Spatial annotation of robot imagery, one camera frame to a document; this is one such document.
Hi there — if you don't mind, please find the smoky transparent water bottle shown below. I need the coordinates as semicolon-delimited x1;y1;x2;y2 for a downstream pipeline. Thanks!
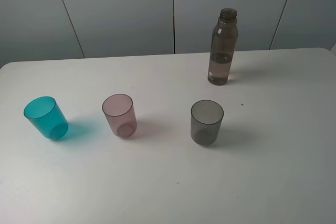
207;8;238;86

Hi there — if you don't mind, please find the grey transparent plastic cup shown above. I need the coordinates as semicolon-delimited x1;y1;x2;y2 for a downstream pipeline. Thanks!
191;100;225;146

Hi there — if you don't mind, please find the pink transparent plastic cup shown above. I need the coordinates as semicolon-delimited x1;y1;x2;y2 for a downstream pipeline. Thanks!
102;94;137;138

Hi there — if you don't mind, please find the teal transparent plastic cup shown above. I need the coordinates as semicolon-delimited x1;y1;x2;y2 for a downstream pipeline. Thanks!
24;96;69;140

